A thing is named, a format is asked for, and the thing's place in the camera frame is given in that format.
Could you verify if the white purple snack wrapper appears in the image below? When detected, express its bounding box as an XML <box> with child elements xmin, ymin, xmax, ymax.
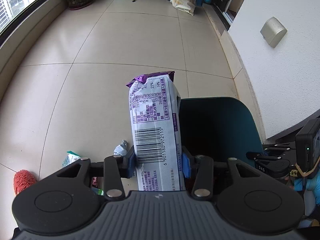
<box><xmin>127</xmin><ymin>71</ymin><xmax>185</xmax><ymax>191</ymax></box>

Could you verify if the silver wall socket cover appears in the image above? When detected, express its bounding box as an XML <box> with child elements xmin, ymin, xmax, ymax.
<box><xmin>260</xmin><ymin>17</ymin><xmax>287</xmax><ymax>48</ymax></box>

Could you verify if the crumpled silver wrapper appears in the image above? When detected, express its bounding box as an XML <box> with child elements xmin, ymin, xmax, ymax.
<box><xmin>113</xmin><ymin>140</ymin><xmax>127</xmax><ymax>156</ymax></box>

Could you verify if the teal white snack wrapper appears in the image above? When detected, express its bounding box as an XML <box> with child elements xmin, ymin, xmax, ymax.
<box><xmin>62</xmin><ymin>151</ymin><xmax>81</xmax><ymax>168</ymax></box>

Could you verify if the red fuzzy slipper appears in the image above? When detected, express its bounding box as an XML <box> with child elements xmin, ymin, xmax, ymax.
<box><xmin>13</xmin><ymin>170</ymin><xmax>37</xmax><ymax>195</ymax></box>

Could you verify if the dark teal trash bin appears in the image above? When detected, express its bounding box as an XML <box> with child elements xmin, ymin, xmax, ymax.
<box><xmin>179</xmin><ymin>97</ymin><xmax>263</xmax><ymax>167</ymax></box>

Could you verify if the blue gloved right hand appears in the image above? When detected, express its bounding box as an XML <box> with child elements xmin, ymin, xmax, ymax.
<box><xmin>290</xmin><ymin>174</ymin><xmax>320</xmax><ymax>221</ymax></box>

